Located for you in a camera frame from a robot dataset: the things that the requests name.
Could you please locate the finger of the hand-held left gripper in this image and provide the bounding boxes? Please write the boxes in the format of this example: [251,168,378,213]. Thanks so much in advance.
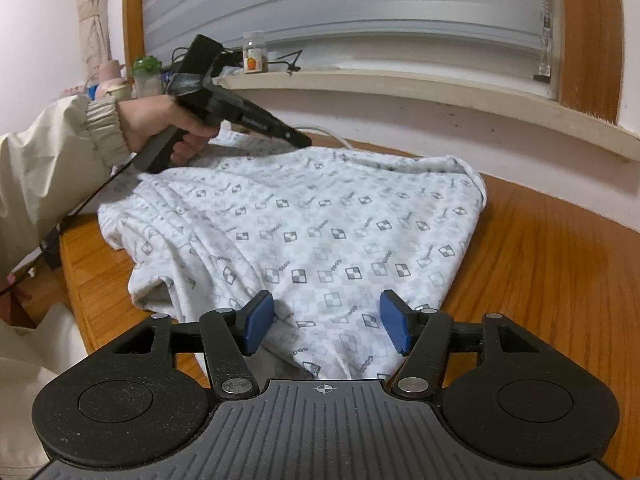
[272,120,314,150]

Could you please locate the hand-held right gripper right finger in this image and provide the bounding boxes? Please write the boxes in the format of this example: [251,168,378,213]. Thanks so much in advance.
[379,290,543,402]

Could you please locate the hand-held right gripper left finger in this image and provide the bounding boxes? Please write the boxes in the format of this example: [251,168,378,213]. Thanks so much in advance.
[111,290,275,402]

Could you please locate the white patterned pants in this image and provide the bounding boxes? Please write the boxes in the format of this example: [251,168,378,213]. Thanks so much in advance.
[96,130,488,388]

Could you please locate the person's left forearm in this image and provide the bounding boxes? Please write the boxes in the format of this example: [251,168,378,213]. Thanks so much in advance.
[0,94,132,281]

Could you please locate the person's left hand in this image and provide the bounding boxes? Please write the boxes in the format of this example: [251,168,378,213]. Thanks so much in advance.
[119,94,221,168]

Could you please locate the black charger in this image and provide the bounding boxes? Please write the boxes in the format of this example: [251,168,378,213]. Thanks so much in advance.
[170,47,238,81]

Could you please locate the green-lidded jar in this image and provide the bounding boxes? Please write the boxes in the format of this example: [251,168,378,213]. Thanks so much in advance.
[131,56,165,98]

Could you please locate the beige curtain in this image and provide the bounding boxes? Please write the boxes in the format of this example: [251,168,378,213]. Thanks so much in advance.
[74,0,112,96]

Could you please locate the cream window sill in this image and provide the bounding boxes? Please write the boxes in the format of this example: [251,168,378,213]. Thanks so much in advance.
[215,67,640,163]

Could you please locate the white window blinds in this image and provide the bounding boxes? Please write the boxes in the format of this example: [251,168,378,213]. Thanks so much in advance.
[142,0,558,101]

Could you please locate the person's beige jacket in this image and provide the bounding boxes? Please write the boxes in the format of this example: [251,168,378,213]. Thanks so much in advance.
[0,302,96,476]

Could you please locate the white cable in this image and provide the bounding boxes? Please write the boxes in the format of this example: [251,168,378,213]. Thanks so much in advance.
[292,126,353,150]

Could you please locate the black cable on sill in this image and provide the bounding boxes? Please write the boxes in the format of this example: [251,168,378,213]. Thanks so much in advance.
[267,50,303,78]

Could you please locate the clear plastic blind cord weight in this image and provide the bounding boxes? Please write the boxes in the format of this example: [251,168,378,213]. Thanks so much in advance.
[532,15,553,83]

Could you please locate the wooden window frame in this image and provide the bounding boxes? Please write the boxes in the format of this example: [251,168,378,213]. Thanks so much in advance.
[122,0,626,126]

